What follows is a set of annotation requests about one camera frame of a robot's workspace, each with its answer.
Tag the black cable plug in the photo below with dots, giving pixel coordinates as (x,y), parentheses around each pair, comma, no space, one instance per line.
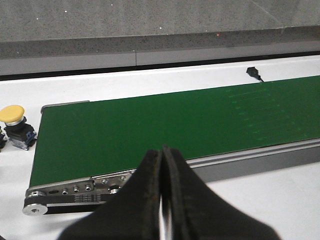
(254,73)

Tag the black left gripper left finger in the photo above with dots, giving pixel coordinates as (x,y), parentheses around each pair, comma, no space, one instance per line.
(130,214)

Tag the yellow mushroom push button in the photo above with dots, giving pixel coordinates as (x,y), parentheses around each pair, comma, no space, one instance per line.
(21,134)

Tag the black timing drive belt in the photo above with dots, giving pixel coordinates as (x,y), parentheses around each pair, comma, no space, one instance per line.
(62,204)

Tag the black push button switch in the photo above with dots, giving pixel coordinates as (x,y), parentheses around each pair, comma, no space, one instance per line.
(2,139)

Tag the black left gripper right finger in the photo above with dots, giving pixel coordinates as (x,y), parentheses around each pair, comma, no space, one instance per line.
(192,211)

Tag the grey stone counter slab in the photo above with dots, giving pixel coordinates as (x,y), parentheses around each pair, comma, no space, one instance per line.
(50,28)

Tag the green conveyor belt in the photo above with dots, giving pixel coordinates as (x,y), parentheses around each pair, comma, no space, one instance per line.
(99,137)

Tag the aluminium conveyor side rail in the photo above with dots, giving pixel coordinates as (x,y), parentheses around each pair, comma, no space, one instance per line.
(210,169)

